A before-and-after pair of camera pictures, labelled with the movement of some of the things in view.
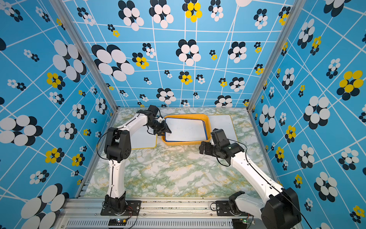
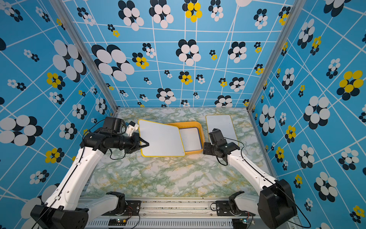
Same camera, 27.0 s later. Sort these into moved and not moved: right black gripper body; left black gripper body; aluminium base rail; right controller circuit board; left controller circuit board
Moved: left black gripper body
Not moved: right controller circuit board; left controller circuit board; aluminium base rail; right black gripper body
